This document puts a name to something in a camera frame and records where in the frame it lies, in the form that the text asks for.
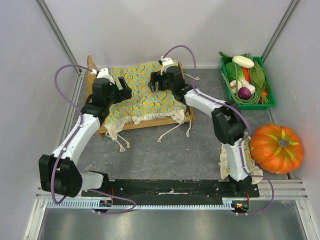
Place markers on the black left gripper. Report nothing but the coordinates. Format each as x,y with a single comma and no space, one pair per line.
126,91

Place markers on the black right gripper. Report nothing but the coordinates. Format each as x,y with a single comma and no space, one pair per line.
160,80

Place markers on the lemon print cushion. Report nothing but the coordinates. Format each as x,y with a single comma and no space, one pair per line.
144,105

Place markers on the white front rope tie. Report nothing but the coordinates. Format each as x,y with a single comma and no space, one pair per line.
118,139

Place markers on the white rope tie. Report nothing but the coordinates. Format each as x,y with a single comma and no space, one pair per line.
118,139
187,133

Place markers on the small lemon print pillow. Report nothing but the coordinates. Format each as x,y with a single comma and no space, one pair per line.
250,165

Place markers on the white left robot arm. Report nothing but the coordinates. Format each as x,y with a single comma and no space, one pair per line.
58,171

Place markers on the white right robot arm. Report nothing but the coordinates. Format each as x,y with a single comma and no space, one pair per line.
228,123

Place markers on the bok choy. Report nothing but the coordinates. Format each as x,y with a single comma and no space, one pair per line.
234,71

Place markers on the white mushroom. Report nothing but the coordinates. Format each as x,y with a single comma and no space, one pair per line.
233,86

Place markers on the white eggplant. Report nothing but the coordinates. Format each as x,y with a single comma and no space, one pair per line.
243,61

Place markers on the orange carrot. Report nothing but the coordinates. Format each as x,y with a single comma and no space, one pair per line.
246,75

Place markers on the purple onion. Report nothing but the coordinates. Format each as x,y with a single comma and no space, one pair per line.
244,93

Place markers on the green long beans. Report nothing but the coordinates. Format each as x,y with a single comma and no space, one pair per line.
254,96

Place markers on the green spinach leaves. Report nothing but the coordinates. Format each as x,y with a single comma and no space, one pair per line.
257,74

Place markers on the green plastic crate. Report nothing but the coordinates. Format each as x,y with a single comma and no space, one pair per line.
264,102

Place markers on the orange pumpkin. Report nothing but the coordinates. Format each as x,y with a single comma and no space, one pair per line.
277,149

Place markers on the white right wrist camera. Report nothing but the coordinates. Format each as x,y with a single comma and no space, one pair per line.
165,63

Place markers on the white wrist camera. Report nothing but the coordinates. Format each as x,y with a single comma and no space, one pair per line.
165,63
103,73

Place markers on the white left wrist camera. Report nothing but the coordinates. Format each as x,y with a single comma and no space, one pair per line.
103,73

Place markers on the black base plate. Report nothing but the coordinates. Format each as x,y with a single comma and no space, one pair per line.
176,192

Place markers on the white cable duct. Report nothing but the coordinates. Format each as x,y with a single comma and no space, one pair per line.
98,204

